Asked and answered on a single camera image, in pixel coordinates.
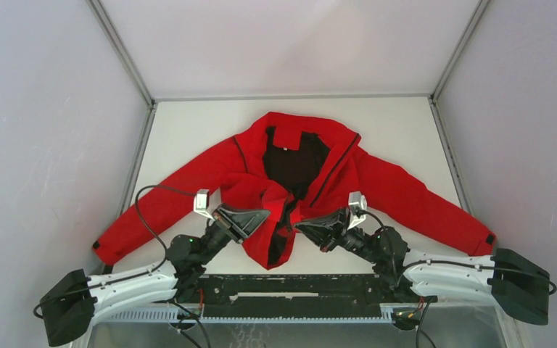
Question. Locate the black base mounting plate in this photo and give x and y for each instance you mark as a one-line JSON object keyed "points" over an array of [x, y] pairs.
{"points": [[317, 295]]}

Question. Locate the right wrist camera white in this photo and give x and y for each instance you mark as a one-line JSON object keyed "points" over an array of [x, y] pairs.
{"points": [[357, 206]]}

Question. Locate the red jacket black lining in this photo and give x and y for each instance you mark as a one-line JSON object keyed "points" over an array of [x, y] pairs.
{"points": [[297, 167]]}

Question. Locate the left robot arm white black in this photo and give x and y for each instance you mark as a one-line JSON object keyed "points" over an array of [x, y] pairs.
{"points": [[79, 301]]}

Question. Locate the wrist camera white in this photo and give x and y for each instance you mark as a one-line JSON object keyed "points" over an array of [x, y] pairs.
{"points": [[201, 203], [357, 206]]}

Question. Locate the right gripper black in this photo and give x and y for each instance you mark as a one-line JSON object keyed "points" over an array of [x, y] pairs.
{"points": [[327, 230]]}

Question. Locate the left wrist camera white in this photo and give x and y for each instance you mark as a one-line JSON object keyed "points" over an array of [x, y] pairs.
{"points": [[201, 203]]}

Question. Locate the white slotted cable duct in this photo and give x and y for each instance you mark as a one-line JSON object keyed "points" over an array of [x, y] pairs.
{"points": [[381, 314]]}

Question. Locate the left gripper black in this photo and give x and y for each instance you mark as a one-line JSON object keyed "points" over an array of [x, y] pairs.
{"points": [[239, 224]]}

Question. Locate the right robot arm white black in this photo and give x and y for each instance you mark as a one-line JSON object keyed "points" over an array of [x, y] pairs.
{"points": [[504, 279]]}

